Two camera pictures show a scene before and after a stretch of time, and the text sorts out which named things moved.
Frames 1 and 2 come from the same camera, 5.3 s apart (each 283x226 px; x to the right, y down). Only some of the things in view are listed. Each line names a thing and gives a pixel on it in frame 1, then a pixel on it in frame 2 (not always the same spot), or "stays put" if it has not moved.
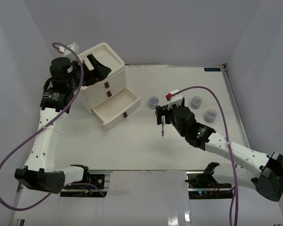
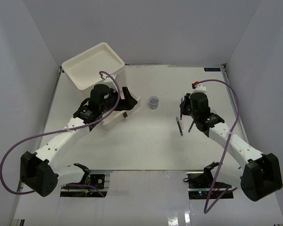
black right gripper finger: x=163 y=111 -> x=185 y=107
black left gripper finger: x=99 y=73 -> x=129 y=101
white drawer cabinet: x=109 y=99 stays put
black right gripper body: x=178 y=129 -> x=193 y=115
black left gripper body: x=73 y=82 -> x=113 y=97
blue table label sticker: x=212 y=69 stays put
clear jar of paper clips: x=153 y=102 stays put
